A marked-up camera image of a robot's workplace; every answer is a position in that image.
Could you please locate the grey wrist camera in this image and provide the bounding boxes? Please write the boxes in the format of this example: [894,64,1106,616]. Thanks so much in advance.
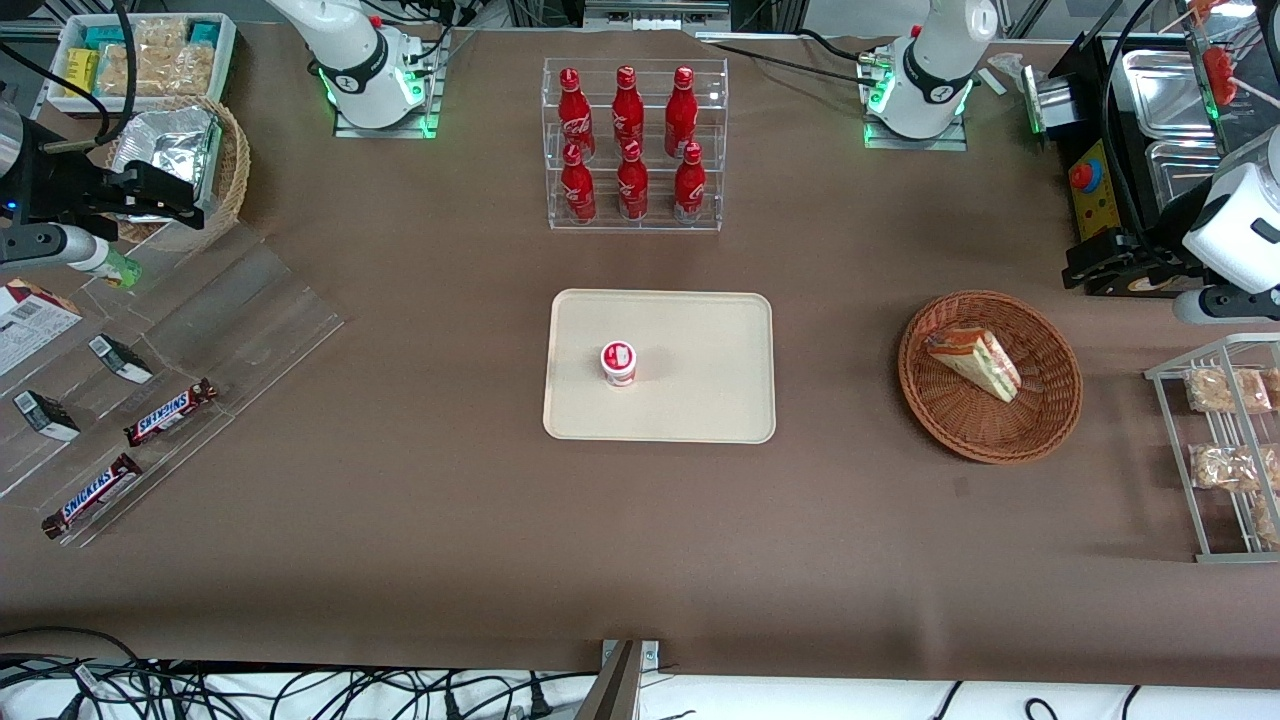
[1173,284,1280,327]
[0,224,113,274]

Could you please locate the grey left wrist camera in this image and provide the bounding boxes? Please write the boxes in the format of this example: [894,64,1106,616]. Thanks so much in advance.
[1173,284,1280,327]

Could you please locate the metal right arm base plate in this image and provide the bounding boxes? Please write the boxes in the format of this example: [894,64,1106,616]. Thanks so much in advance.
[332,28,453,140]

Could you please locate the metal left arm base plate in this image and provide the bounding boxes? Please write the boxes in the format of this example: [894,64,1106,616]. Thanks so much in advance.
[862,45,971,153]

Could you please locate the aluminium frame profile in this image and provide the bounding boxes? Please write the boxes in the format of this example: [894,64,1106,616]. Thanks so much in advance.
[508,0,806,41]

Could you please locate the silver foil packets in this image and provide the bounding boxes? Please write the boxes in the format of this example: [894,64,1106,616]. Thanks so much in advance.
[107,104,224,224]

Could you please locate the Snickers chocolate bar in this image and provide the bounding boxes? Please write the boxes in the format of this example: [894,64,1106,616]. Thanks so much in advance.
[123,377,219,448]
[41,452,144,541]

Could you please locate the white printed carton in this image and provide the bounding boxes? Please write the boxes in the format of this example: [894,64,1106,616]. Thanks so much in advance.
[0,279,84,378]

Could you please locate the beige plastic tray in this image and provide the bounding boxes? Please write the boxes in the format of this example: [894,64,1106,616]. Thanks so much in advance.
[542,289,777,445]

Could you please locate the metal table edge bracket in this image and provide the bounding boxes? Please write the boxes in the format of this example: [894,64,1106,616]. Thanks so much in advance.
[574,639,662,720]

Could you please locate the grey wire shelf rack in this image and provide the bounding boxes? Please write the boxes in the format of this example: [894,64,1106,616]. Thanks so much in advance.
[1144,332,1280,565]

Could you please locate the clear bagged snack packets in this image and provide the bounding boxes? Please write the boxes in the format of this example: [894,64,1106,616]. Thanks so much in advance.
[98,17,218,98]

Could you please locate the steel food pan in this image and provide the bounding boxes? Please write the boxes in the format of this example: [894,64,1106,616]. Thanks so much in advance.
[1120,49,1218,142]
[1144,139,1225,213]

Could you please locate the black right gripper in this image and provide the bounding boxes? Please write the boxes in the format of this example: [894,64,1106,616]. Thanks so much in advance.
[0,120,207,231]

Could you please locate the brown wicker basket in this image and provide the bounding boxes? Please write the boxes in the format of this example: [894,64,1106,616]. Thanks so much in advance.
[897,290,1084,466]

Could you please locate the white plastic bin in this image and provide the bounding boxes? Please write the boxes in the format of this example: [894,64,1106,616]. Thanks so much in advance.
[45,12,239,114]

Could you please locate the red skewered food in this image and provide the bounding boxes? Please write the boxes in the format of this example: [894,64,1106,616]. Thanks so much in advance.
[1160,0,1280,109]

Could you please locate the green white drink bottle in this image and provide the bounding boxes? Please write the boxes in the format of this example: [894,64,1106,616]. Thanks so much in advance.
[97,249,144,290]

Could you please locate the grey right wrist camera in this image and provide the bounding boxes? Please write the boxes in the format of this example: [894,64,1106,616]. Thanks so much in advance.
[0,224,113,274]

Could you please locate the red white yogurt cup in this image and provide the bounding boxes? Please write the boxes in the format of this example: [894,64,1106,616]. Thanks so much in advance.
[600,341,639,389]

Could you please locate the clear acrylic bottle rack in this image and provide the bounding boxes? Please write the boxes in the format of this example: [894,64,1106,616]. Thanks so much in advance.
[542,57,729,234]

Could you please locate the yellow snack box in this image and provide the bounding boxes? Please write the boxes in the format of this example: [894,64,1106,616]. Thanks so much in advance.
[64,47,101,99]

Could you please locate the red cola bottle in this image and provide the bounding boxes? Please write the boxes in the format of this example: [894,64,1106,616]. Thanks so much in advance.
[611,65,647,153]
[557,67,597,161]
[615,139,650,222]
[559,142,599,225]
[672,141,708,225]
[664,66,699,157]

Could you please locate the triangle sandwich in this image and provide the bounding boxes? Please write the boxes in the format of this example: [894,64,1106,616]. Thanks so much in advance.
[921,324,1024,405]

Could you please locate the yellow emergency stop box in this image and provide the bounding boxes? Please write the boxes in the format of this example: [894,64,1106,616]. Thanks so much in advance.
[1069,139,1121,243]

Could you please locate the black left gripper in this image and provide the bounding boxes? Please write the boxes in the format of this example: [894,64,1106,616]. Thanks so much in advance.
[1061,190,1217,299]

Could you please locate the black floor cable bundle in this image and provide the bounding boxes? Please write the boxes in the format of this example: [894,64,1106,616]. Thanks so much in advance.
[0,627,611,720]

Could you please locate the silver box with green light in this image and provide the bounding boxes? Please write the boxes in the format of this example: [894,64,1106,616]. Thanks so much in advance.
[1020,64,1079,137]

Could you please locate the small dark green box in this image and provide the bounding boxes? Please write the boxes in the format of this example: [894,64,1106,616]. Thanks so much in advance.
[12,389,82,443]
[87,334,155,386]

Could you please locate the light wicker basket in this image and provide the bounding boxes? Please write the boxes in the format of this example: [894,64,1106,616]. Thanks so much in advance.
[104,94,252,253]

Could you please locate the clear acrylic stepped display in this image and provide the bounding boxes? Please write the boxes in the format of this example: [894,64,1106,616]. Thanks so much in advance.
[0,222,347,550]

